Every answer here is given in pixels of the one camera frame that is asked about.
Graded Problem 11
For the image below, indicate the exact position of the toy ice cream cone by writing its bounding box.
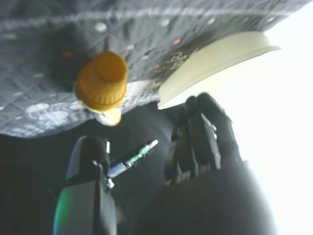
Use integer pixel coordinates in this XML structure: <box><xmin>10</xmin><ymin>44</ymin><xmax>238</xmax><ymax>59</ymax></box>
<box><xmin>73</xmin><ymin>50</ymin><xmax>129</xmax><ymax>127</ymax></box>

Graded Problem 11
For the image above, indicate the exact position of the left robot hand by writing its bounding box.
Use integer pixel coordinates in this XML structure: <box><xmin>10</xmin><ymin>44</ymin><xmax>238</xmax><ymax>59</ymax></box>
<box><xmin>52</xmin><ymin>92</ymin><xmax>280</xmax><ymax>235</ymax></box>

